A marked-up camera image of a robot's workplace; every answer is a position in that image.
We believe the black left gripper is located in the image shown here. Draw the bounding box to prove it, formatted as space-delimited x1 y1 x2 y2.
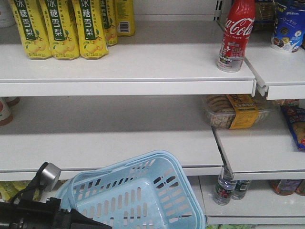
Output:
0 198 112 229

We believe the light blue plastic basket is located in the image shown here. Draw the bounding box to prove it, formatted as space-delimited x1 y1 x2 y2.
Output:
56 150 206 229

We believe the red aluminium coke bottle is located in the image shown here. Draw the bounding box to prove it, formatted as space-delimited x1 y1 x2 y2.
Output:
217 0 255 73

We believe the white metal shelf unit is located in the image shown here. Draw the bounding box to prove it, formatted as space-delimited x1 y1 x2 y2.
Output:
0 0 305 229

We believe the yellow pear drink bottle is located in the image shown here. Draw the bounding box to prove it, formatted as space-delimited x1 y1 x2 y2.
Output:
9 0 52 60
72 0 109 60
39 0 80 60

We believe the small clear water bottle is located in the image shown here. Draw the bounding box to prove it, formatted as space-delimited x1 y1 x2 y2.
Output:
213 175 237 206

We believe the clear biscuit box yellow label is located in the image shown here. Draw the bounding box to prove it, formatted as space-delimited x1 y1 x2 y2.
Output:
202 94 277 129

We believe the blue white snack cup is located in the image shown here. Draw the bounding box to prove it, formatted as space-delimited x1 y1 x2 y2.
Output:
271 0 305 53

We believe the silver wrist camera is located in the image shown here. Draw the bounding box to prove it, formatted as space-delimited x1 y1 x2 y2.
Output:
39 162 61 191

